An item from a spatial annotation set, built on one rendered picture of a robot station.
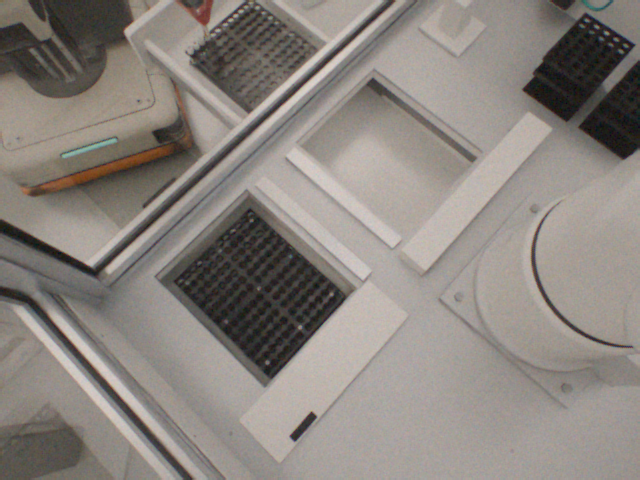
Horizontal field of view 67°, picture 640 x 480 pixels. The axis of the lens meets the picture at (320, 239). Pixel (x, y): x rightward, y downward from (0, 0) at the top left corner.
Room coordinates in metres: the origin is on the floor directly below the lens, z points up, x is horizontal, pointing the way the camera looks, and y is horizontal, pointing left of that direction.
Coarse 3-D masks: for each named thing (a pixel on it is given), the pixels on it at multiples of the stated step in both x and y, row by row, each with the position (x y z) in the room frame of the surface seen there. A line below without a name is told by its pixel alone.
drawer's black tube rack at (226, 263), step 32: (256, 224) 0.27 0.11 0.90; (224, 256) 0.22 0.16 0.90; (256, 256) 0.22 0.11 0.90; (288, 256) 0.22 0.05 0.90; (192, 288) 0.17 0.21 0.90; (224, 288) 0.17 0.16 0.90; (256, 288) 0.16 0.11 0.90; (288, 288) 0.16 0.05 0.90; (320, 288) 0.16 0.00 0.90; (224, 320) 0.11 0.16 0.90; (256, 320) 0.12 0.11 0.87; (288, 320) 0.11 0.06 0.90; (320, 320) 0.11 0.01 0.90; (256, 352) 0.06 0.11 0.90; (288, 352) 0.06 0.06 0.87
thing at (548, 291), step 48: (576, 192) 0.20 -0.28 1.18; (624, 192) 0.15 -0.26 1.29; (528, 240) 0.16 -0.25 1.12; (576, 240) 0.13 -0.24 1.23; (624, 240) 0.11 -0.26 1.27; (480, 288) 0.13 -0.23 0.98; (528, 288) 0.10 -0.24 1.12; (576, 288) 0.09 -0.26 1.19; (624, 288) 0.08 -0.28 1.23; (528, 336) 0.06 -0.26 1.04; (576, 336) 0.05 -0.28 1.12; (624, 336) 0.04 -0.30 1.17; (576, 384) 0.00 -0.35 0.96; (624, 384) -0.01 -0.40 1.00
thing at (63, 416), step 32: (0, 320) 0.08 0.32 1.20; (32, 320) 0.09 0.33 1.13; (0, 352) 0.04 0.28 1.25; (32, 352) 0.05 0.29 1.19; (64, 352) 0.05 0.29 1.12; (0, 384) 0.02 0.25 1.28; (32, 384) 0.02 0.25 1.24; (64, 384) 0.02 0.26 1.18; (96, 384) 0.02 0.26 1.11; (0, 416) -0.01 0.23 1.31; (32, 416) -0.01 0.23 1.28; (64, 416) -0.01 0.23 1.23; (96, 416) -0.01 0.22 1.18; (128, 416) -0.02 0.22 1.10; (0, 448) -0.03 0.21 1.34; (32, 448) -0.03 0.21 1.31; (64, 448) -0.03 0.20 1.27; (96, 448) -0.04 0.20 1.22; (128, 448) -0.05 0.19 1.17
